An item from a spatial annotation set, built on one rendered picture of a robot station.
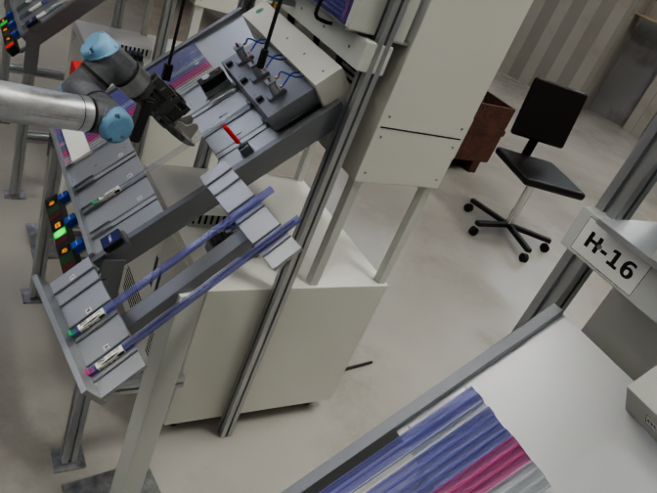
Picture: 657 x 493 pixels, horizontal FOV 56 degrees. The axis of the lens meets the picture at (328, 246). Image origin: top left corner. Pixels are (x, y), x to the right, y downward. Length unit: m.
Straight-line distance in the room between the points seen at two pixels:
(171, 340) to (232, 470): 0.79
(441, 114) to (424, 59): 0.19
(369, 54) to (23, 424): 1.48
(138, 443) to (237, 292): 0.47
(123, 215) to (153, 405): 0.47
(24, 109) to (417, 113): 0.95
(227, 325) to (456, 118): 0.89
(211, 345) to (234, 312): 0.13
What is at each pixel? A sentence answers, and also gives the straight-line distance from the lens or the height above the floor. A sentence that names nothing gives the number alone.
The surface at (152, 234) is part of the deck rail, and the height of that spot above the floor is 0.81.
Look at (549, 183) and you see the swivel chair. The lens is 4.23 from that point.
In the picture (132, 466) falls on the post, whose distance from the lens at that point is 1.76.
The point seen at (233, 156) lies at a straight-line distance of 1.56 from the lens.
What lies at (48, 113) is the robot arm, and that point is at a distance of 1.33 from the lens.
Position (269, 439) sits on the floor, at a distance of 2.25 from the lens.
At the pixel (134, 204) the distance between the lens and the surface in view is 1.63.
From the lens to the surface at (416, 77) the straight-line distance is 1.64.
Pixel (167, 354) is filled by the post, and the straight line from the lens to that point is 1.46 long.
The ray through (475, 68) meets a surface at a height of 1.37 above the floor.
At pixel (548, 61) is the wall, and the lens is 10.97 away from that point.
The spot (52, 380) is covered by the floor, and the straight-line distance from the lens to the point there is 2.25.
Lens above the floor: 1.65
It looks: 29 degrees down
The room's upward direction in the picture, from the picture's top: 23 degrees clockwise
